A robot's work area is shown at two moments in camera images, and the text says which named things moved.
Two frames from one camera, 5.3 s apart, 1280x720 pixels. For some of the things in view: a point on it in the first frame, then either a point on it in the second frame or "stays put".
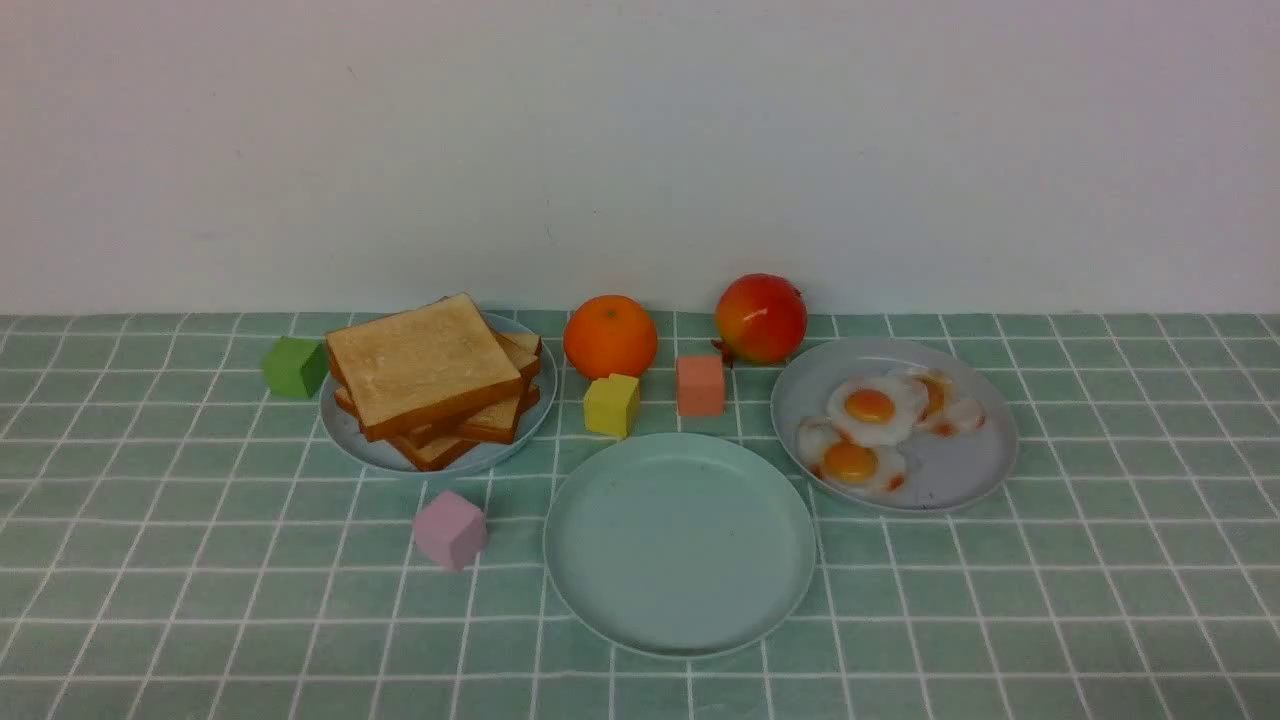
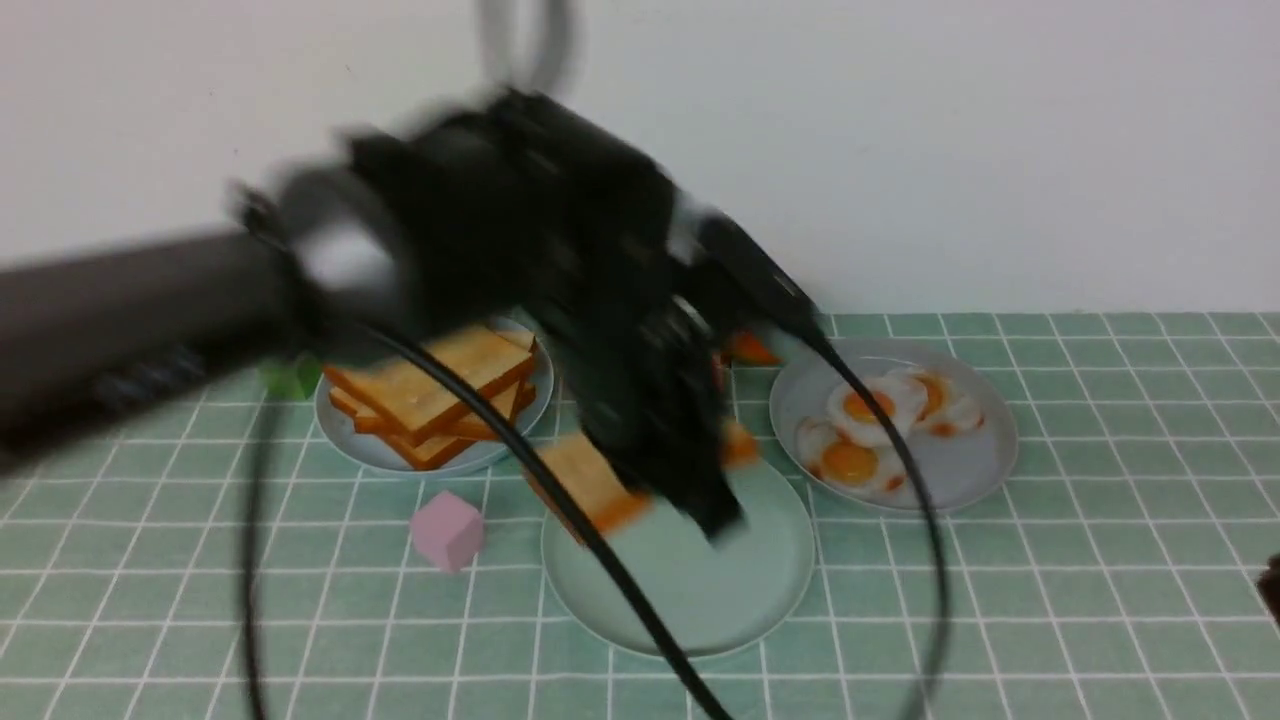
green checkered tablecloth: [178, 542] stays put
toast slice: [422, 366] to [607, 498]
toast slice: [437, 454] stays put
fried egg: [940, 411] stays put
